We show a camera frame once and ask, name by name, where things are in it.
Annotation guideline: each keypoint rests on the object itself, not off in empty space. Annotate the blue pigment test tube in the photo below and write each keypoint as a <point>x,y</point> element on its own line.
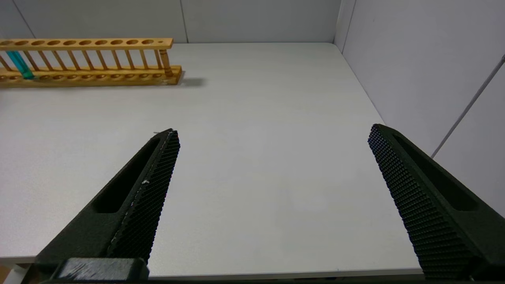
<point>19,63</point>

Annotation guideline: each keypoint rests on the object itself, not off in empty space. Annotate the wooden test tube rack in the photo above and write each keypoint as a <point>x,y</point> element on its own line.
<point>98,77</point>

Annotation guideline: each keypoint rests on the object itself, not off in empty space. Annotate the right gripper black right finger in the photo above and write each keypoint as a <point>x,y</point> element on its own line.
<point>442,221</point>

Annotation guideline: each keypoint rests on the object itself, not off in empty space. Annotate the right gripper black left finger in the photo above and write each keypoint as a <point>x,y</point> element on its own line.
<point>134,221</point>

